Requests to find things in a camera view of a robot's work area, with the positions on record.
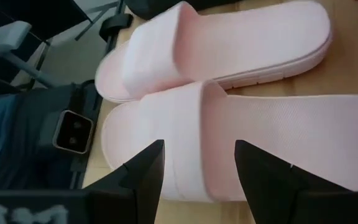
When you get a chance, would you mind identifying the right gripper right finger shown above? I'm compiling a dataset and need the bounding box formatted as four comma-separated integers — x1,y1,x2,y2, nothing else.
234,139,351,224

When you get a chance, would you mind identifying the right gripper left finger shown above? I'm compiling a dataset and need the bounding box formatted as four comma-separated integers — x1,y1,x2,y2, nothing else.
82,139,166,224

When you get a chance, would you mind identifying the pink slide sandal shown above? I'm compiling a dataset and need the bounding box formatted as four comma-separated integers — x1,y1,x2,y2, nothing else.
100,80,358,203
94,0,334,104

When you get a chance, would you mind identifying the black chair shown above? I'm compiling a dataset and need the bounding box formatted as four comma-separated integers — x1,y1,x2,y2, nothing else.
0,0,127,43

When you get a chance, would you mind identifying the grey chair armrest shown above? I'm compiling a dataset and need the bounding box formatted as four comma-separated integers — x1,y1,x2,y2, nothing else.
0,21,57,88

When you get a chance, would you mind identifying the silver-rimmed camera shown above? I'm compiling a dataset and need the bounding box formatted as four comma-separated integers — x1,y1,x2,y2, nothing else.
52,109,94,155

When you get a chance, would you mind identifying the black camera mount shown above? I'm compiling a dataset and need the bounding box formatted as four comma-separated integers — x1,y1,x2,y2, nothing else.
37,80,104,175

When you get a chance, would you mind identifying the black table bracket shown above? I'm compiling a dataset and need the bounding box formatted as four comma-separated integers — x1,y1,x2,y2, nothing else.
99,13,134,44

